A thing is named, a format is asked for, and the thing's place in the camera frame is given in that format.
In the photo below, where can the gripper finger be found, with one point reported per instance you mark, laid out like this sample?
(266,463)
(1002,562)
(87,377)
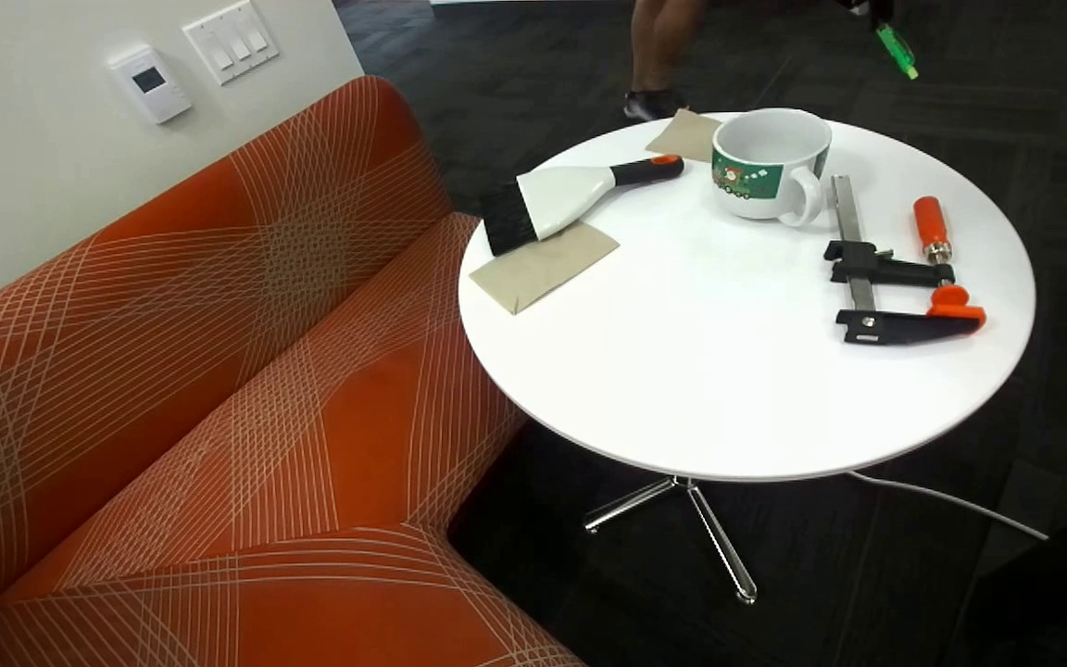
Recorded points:
(881,11)

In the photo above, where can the white light switch plate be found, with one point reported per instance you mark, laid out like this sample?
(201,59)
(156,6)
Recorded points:
(231,42)

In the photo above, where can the green pen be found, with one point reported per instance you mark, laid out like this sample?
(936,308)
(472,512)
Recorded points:
(897,51)

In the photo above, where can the black and orange bar clamp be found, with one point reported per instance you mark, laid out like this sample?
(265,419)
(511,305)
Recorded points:
(876,270)

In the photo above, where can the orange patterned sofa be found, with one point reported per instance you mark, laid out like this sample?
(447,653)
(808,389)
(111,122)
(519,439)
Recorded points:
(219,417)

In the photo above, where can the person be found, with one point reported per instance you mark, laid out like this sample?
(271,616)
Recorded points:
(659,46)

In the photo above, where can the white thermostat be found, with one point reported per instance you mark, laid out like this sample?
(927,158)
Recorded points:
(150,83)

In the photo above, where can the white mug with green print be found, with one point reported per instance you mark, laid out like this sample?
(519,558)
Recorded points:
(763,169)

